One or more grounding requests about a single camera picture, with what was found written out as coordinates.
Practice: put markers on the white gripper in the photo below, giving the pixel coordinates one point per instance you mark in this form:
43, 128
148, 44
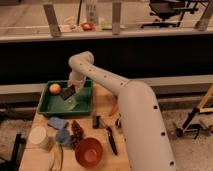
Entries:
76, 79

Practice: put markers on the black eraser block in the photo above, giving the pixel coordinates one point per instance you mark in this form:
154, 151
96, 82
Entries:
68, 92

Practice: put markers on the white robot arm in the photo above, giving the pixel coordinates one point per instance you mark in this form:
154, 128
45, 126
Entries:
145, 135

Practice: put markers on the green plastic tray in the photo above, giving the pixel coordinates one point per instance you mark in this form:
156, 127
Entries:
78, 104

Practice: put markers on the red apple in tray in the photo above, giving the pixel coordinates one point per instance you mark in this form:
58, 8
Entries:
55, 89

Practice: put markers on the small black box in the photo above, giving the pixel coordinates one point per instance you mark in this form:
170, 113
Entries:
96, 122

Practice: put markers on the blue sponge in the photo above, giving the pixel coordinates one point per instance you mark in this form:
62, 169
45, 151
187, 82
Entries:
57, 123

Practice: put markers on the blue round cloth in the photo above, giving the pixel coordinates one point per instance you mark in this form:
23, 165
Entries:
63, 137

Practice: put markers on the red apple on floor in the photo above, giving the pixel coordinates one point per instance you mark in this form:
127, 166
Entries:
87, 26

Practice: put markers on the white cup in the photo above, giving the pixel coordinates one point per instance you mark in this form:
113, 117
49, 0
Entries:
38, 136

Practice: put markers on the red bowl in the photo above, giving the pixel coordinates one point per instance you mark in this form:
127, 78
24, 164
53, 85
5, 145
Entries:
88, 152

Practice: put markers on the yellow banana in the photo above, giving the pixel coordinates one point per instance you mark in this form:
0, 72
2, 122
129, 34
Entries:
55, 160

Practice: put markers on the black chair left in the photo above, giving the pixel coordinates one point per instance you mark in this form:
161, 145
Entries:
10, 165

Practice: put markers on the yellow black tool stand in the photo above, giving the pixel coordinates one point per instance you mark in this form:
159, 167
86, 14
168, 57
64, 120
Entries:
187, 126

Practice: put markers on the black office chair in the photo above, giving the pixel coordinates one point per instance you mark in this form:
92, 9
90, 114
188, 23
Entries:
171, 12

